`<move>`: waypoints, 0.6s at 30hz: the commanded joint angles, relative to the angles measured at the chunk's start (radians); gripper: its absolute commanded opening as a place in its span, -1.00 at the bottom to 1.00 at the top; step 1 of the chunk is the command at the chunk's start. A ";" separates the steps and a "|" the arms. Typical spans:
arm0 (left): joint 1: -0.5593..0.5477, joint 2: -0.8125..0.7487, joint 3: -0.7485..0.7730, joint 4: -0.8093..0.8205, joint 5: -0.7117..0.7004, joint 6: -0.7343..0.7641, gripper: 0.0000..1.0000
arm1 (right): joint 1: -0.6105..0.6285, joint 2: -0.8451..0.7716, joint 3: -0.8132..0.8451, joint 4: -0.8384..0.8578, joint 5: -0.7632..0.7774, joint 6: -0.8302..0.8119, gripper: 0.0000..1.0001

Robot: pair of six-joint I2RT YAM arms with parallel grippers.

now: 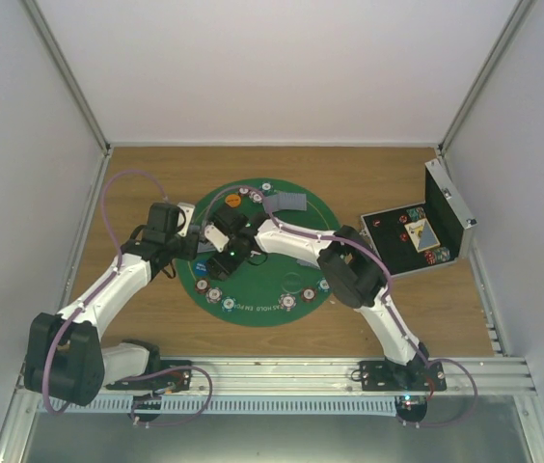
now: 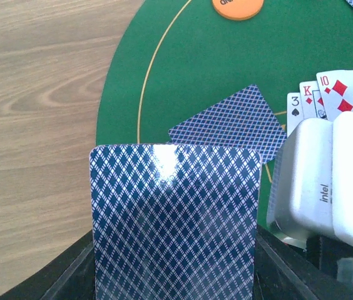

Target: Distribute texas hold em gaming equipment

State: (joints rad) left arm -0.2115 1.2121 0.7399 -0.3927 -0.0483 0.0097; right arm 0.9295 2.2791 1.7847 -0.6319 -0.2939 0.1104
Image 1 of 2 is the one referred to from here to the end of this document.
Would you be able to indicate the red poker chip stack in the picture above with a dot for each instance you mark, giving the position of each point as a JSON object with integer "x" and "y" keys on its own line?
{"x": 308, "y": 294}

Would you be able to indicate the round green poker mat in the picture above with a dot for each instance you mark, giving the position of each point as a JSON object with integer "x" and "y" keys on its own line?
{"x": 257, "y": 287}

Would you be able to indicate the card deck in case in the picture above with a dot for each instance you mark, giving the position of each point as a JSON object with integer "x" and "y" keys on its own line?
{"x": 422, "y": 235}

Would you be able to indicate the orange big blind button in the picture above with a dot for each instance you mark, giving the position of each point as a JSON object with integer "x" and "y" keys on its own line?
{"x": 233, "y": 200}

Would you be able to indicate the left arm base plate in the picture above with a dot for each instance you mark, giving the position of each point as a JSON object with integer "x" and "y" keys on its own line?
{"x": 176, "y": 377}

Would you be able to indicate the aluminium frame rail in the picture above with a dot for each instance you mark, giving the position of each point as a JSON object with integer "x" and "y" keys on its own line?
{"x": 331, "y": 376}

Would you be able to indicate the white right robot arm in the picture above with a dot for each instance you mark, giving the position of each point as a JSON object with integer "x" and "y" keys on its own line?
{"x": 354, "y": 274}

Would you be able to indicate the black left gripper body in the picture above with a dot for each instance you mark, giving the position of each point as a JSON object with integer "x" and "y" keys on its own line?
{"x": 185, "y": 253}

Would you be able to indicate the grey slotted cable duct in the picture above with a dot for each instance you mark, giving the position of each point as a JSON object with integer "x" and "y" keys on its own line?
{"x": 242, "y": 405}

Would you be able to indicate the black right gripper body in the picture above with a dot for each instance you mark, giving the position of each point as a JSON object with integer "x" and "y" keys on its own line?
{"x": 218, "y": 265}

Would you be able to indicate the blue poker chip stack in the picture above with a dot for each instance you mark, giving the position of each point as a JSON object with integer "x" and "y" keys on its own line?
{"x": 287, "y": 302}

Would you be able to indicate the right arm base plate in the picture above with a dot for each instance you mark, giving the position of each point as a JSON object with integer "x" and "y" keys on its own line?
{"x": 386, "y": 376}

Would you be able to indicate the blue playing card deck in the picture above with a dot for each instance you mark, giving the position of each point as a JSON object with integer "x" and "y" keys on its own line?
{"x": 205, "y": 247}

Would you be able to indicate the aluminium poker case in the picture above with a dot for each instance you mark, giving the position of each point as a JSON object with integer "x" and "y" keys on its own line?
{"x": 447, "y": 213}

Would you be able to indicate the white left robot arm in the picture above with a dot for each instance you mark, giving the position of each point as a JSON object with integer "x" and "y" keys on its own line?
{"x": 65, "y": 359}

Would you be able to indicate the blue small blind button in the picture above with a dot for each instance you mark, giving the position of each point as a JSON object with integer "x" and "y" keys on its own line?
{"x": 200, "y": 269}

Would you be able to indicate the dealt blue playing card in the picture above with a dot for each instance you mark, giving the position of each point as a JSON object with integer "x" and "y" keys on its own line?
{"x": 272, "y": 203}

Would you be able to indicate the green chip stack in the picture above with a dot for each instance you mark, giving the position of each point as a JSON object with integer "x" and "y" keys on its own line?
{"x": 323, "y": 286}
{"x": 228, "y": 304}
{"x": 266, "y": 187}

